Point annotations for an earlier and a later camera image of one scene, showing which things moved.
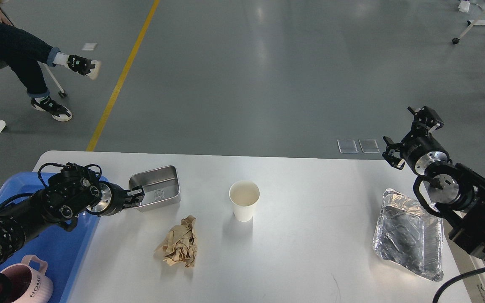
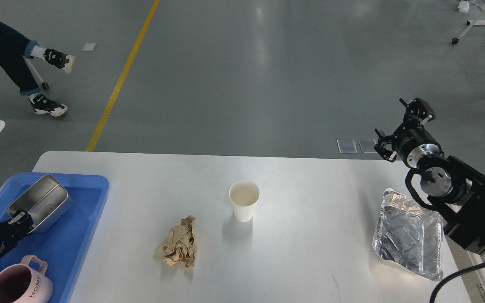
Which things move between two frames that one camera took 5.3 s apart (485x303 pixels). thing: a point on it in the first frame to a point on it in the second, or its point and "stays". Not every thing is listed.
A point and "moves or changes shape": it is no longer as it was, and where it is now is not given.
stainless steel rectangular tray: x=161 y=186 moves or changes shape
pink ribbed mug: x=28 y=285 stays
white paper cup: x=243 y=195 stays
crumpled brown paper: x=180 y=243 stays
